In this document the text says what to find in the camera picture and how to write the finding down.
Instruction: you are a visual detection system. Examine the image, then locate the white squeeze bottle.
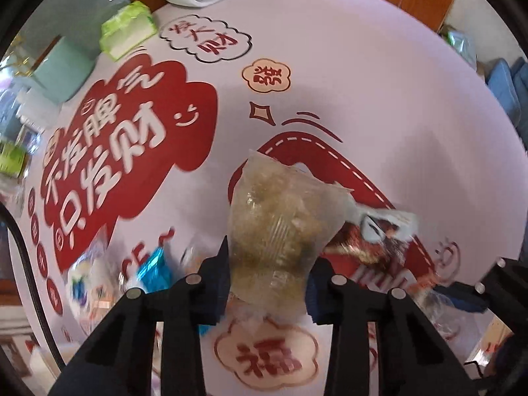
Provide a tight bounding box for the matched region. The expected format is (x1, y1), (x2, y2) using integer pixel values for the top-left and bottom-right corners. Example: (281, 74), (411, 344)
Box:
(16, 86), (62, 124)

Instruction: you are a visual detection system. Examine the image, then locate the red and white snack packet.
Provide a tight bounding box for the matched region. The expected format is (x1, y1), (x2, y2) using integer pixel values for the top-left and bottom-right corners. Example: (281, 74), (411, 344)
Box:
(322, 208), (438, 293)

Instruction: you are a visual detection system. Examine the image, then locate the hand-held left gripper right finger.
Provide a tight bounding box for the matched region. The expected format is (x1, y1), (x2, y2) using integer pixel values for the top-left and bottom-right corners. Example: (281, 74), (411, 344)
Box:
(307, 258), (471, 396)

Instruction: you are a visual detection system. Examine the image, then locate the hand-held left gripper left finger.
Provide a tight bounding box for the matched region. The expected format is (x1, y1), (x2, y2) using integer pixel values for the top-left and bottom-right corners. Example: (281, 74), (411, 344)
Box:
(49, 235), (232, 396)

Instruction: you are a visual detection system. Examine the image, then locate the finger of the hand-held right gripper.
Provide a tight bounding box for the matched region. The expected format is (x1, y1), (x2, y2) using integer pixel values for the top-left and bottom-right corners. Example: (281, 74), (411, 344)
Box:
(429, 257), (528, 316)

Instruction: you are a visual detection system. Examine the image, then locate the green plastic bag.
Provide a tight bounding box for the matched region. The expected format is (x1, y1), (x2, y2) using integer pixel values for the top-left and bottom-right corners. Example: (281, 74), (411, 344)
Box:
(439, 25), (479, 67)

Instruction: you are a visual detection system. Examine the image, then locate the green tissue pack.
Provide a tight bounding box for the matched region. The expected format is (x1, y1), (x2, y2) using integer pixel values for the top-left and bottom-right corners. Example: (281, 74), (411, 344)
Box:
(100, 1), (159, 62)

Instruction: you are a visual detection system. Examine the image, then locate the blue snack packet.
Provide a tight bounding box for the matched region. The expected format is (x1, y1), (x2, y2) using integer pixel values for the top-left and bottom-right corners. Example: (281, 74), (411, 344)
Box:
(136, 247), (174, 293)

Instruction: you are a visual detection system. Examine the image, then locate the green label glass bottle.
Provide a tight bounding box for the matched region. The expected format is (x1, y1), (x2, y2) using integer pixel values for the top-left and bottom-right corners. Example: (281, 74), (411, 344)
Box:
(0, 138), (29, 178)

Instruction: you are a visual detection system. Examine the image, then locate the black cable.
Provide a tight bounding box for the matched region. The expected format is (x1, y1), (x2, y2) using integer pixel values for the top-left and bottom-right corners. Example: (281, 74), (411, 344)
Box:
(0, 206), (67, 368)

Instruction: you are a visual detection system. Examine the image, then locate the clear nut bar packet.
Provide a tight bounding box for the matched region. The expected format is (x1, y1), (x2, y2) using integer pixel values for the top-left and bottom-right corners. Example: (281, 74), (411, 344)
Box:
(412, 289), (467, 339)
(227, 149), (355, 326)

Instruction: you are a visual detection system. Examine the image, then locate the teal canister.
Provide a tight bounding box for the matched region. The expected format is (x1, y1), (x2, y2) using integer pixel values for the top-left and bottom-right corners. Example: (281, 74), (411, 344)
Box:
(31, 35), (100, 104)

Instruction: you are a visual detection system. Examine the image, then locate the blue cushion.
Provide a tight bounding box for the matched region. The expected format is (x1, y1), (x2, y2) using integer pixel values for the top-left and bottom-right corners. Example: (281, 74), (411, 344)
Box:
(487, 58), (528, 133)

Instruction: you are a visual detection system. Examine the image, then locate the round white cake packet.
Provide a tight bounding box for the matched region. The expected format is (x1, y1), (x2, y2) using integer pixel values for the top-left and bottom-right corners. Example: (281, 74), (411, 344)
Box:
(68, 235), (110, 310)

